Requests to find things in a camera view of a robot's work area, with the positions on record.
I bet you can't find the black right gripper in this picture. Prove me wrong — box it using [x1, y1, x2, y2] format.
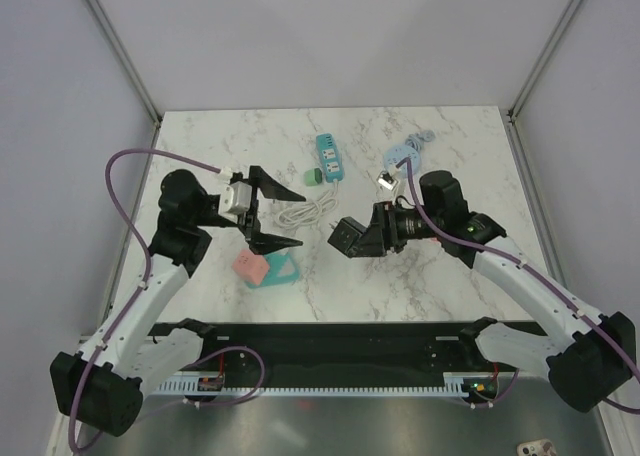
[348, 200, 444, 257]

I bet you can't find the teal triangular power strip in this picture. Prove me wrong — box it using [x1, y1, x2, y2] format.
[246, 251, 300, 289]

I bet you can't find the pink cube socket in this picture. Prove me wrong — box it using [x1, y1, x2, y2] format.
[232, 249, 270, 286]

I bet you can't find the blue rectangular power strip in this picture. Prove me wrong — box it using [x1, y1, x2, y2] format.
[315, 133, 344, 183]

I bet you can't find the black cube charger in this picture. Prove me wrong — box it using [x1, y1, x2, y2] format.
[328, 217, 366, 256]

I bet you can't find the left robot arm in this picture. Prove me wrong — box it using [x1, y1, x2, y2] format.
[50, 166, 304, 436]

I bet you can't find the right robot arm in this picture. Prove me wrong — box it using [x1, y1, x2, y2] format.
[329, 170, 639, 413]

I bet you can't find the green plug adapter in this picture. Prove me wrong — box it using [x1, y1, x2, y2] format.
[303, 168, 324, 187]

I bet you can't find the blue round power strip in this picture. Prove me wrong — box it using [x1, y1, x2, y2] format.
[383, 144, 421, 178]

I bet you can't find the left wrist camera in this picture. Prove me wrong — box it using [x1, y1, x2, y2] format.
[218, 181, 252, 222]

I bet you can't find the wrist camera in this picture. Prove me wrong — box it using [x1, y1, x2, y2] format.
[377, 171, 404, 196]
[218, 181, 252, 222]

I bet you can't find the white coiled power cord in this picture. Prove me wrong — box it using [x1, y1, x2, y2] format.
[273, 180, 342, 228]

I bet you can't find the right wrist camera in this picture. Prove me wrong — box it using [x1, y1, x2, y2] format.
[377, 171, 404, 196]

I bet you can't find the grey coiled cord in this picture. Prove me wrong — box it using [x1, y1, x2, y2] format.
[404, 129, 437, 150]

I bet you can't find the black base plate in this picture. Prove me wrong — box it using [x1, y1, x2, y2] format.
[149, 317, 521, 390]

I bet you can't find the right aluminium frame post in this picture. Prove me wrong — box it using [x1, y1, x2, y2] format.
[506, 0, 601, 122]

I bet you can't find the aluminium frame post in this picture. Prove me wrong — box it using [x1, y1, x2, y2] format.
[69, 0, 163, 125]
[506, 0, 601, 122]

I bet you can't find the white cable duct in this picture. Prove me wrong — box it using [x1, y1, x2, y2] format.
[152, 372, 468, 398]

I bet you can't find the left aluminium frame post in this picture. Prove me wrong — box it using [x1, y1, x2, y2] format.
[69, 0, 163, 125]

